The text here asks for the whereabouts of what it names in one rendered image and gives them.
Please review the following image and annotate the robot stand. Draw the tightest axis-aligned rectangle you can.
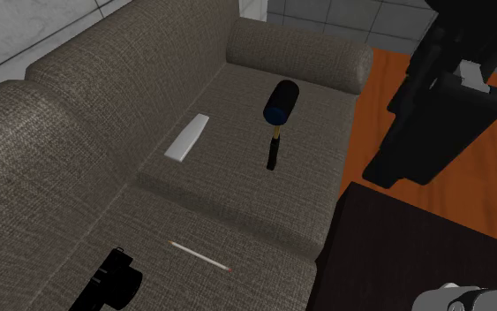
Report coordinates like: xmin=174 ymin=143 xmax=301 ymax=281
xmin=305 ymin=181 xmax=497 ymax=311

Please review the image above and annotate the black rubber mallet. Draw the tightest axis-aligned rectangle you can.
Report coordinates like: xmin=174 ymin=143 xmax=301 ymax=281
xmin=262 ymin=79 xmax=301 ymax=171

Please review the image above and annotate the black camera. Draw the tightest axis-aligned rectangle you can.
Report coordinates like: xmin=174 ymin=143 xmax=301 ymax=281
xmin=68 ymin=247 xmax=144 ymax=311

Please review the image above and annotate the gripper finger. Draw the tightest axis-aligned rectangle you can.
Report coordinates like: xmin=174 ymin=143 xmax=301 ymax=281
xmin=361 ymin=72 xmax=497 ymax=191
xmin=387 ymin=17 xmax=461 ymax=127

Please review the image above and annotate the white pencil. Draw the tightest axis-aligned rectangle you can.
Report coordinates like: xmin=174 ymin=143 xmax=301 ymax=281
xmin=168 ymin=240 xmax=233 ymax=273

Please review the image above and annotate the grey-brown fabric sofa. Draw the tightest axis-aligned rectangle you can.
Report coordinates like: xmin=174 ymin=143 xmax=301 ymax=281
xmin=0 ymin=0 xmax=375 ymax=311

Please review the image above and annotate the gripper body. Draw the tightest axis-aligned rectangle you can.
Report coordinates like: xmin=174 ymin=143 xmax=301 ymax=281
xmin=424 ymin=0 xmax=497 ymax=80

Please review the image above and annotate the flat white remote control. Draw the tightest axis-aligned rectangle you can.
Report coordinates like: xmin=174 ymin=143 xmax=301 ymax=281
xmin=163 ymin=113 xmax=210 ymax=163

